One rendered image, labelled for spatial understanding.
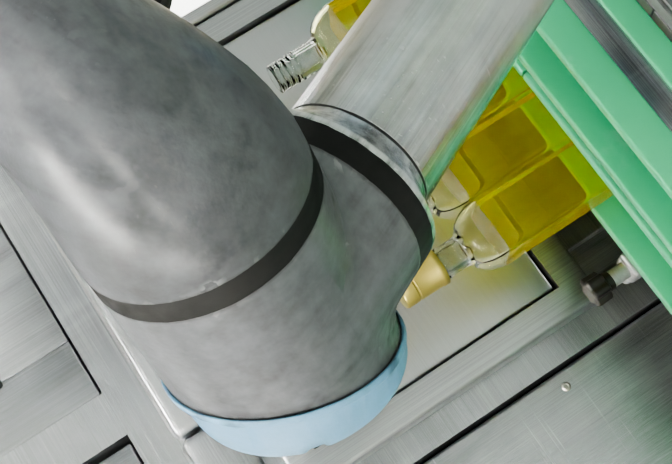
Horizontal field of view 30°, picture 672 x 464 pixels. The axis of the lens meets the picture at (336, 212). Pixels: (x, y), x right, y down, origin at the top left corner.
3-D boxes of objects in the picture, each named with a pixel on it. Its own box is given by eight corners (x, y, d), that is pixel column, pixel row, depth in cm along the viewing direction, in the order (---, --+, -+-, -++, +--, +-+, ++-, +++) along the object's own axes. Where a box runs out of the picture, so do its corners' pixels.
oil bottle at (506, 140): (593, 65, 118) (405, 185, 114) (604, 39, 112) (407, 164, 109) (630, 111, 116) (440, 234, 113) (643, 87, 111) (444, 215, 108)
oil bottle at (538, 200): (632, 112, 116) (442, 235, 113) (644, 86, 110) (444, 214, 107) (671, 159, 114) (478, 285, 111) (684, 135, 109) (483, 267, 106)
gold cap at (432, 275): (441, 277, 111) (400, 304, 110) (422, 244, 110) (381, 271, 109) (455, 286, 108) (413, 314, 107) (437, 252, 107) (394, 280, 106)
